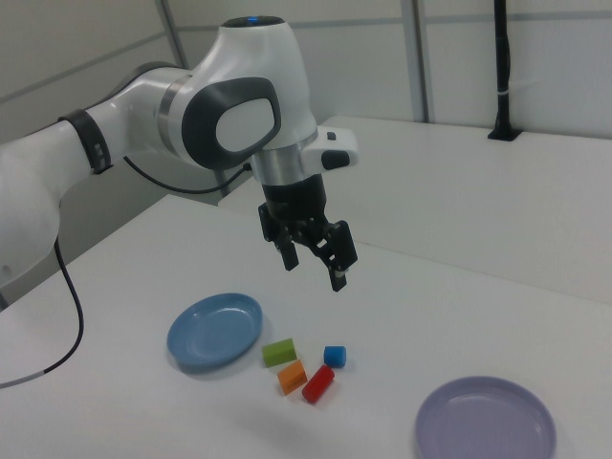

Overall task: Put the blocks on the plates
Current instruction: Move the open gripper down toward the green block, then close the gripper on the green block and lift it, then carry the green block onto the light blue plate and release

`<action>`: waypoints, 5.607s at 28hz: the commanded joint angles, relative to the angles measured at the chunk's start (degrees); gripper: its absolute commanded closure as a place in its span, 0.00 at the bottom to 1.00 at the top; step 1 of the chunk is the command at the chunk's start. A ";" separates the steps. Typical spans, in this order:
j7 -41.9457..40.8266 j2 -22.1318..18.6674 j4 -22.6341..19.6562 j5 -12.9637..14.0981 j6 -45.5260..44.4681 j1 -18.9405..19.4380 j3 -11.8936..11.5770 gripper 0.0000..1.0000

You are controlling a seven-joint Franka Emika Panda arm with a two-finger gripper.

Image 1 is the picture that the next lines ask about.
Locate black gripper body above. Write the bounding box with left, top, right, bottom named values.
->
left=256, top=173, right=331, bottom=244

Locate green rectangular block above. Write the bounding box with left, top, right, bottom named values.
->
left=261, top=338, right=298, bottom=368

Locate blue cylinder block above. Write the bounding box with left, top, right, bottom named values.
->
left=322, top=344, right=349, bottom=369

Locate orange rectangular block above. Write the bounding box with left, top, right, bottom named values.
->
left=276, top=360, right=309, bottom=396

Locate red cylinder block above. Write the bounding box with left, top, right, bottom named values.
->
left=301, top=364, right=336, bottom=404

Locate blue plate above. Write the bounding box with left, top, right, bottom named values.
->
left=165, top=292, right=265, bottom=370

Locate white spare table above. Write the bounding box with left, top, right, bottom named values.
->
left=217, top=116, right=612, bottom=307

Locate purple plate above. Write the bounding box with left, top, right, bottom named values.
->
left=413, top=376, right=558, bottom=459

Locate black pole with base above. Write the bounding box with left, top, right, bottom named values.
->
left=487, top=0, right=522, bottom=142

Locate black cable strap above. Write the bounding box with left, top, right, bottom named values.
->
left=57, top=108, right=116, bottom=175

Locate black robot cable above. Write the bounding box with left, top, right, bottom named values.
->
left=0, top=155, right=252, bottom=389

